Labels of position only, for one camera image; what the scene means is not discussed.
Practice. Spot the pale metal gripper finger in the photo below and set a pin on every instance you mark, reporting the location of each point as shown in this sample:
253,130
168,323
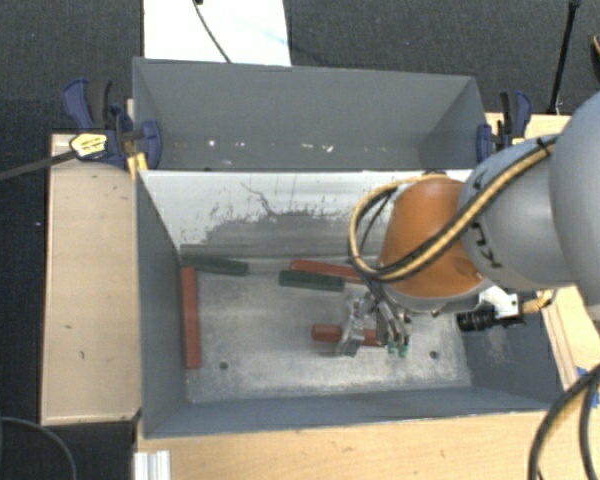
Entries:
351,315
347,347

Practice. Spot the red-brown block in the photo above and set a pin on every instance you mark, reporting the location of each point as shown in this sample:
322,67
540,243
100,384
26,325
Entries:
191,318
320,267
325,333

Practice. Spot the dark green flat block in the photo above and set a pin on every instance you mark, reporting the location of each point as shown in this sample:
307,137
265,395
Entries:
215,265
310,280

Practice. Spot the grey metal bin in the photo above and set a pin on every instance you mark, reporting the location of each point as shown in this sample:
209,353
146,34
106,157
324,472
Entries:
280,333

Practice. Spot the pale wood flat board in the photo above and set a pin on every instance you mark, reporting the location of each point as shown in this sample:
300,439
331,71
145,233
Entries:
92,293

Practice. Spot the black cylinder on white bracket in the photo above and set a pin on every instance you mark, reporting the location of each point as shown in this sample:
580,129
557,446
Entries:
480,319

